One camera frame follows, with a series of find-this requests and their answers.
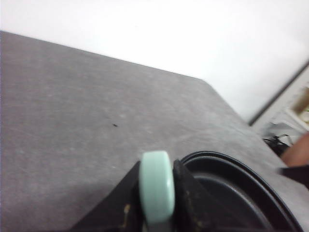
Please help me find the black frying pan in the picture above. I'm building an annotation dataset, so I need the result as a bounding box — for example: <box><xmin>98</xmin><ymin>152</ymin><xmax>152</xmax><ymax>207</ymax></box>
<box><xmin>139</xmin><ymin>151</ymin><xmax>302</xmax><ymax>232</ymax></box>

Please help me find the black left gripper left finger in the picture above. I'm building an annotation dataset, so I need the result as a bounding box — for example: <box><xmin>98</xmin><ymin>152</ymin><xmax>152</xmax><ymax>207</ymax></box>
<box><xmin>70</xmin><ymin>161</ymin><xmax>143</xmax><ymax>232</ymax></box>

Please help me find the person's bare hand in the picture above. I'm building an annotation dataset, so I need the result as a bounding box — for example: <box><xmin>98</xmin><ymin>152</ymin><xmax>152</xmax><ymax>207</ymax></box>
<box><xmin>281</xmin><ymin>133</ymin><xmax>309</xmax><ymax>167</ymax></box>

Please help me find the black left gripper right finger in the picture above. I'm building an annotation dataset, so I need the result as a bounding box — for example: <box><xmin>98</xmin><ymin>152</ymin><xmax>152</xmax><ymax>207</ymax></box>
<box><xmin>173</xmin><ymin>159</ymin><xmax>229</xmax><ymax>232</ymax></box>

